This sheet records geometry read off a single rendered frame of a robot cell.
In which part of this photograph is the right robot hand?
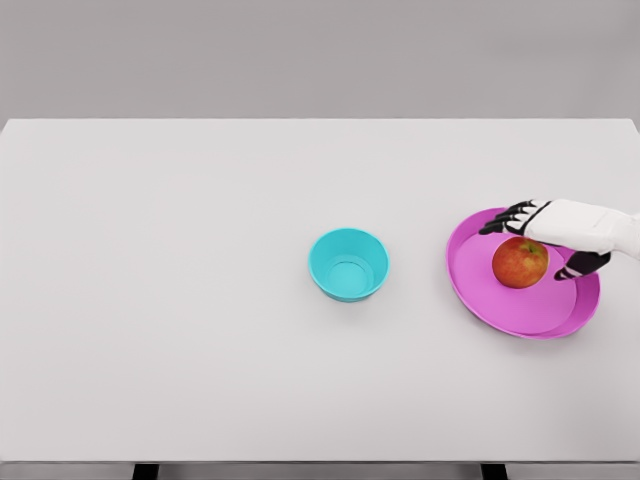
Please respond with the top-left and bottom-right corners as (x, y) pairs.
(478, 198), (628, 283)

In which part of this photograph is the red apple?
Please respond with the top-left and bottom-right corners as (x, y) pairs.
(491, 236), (550, 290)

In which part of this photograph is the pink plate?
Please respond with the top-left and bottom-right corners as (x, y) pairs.
(445, 207), (601, 340)

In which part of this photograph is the blue bowl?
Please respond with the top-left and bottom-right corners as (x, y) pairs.
(307, 227), (391, 303)

